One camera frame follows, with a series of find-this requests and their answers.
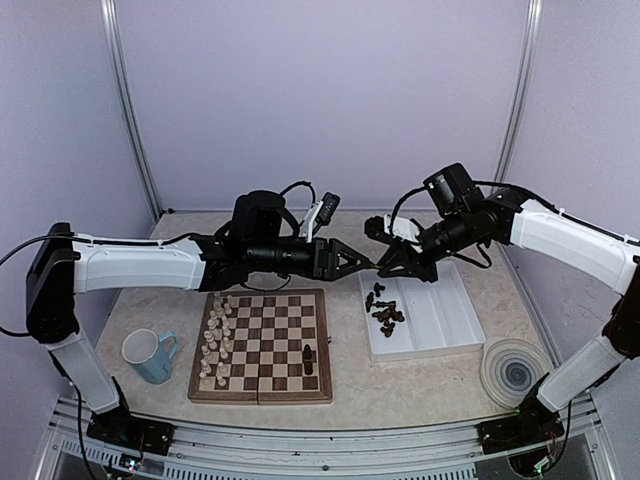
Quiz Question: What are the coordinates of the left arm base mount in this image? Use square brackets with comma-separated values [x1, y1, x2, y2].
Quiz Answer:
[87, 414, 174, 456]

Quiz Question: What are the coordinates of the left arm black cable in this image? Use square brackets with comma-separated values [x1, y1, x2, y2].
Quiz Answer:
[0, 234, 51, 337]

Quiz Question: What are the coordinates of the white chess pieces row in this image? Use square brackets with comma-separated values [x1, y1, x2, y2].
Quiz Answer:
[196, 292, 235, 391]

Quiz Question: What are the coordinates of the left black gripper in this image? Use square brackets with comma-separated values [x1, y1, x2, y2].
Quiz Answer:
[247, 236, 370, 281]

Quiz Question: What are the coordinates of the pile of dark chess pieces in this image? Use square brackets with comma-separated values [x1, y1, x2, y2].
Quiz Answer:
[364, 282, 406, 338]

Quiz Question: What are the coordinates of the light blue mug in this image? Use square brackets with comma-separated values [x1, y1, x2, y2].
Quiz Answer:
[121, 328, 178, 385]

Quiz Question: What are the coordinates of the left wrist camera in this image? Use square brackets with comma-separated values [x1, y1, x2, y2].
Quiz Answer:
[299, 192, 341, 243]

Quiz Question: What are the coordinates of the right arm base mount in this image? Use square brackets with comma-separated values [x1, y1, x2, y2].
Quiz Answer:
[477, 411, 565, 454]

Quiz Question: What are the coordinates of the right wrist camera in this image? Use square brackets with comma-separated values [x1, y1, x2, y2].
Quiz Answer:
[364, 214, 422, 253]

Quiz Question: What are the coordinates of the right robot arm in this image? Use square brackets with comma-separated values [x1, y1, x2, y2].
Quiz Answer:
[365, 163, 639, 444]

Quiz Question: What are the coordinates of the left aluminium corner post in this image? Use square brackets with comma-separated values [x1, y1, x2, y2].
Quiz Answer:
[100, 0, 163, 221]

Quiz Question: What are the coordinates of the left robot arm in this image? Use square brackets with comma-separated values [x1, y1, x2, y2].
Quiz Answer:
[21, 190, 373, 445]

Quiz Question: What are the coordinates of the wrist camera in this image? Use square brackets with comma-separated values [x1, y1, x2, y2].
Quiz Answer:
[364, 214, 422, 253]
[299, 192, 341, 243]

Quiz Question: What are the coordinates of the white plastic tray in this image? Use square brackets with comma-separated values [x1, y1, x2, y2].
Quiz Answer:
[358, 261, 486, 362]

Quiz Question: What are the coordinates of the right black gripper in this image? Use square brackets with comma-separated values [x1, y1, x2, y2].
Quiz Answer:
[377, 209, 476, 283]

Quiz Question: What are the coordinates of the aluminium corner post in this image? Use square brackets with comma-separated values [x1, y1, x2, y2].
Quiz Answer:
[494, 0, 544, 183]
[100, 0, 163, 221]

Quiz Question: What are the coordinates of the aluminium front rail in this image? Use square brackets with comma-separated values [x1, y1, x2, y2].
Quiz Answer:
[34, 394, 611, 480]

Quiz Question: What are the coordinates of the right aluminium corner post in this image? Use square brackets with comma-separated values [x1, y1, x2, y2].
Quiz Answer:
[494, 0, 544, 183]

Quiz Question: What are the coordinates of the grey spiral coaster plate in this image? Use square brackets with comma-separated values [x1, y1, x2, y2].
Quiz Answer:
[480, 337, 552, 410]

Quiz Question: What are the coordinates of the wooden chess board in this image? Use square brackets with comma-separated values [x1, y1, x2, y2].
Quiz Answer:
[188, 288, 333, 405]

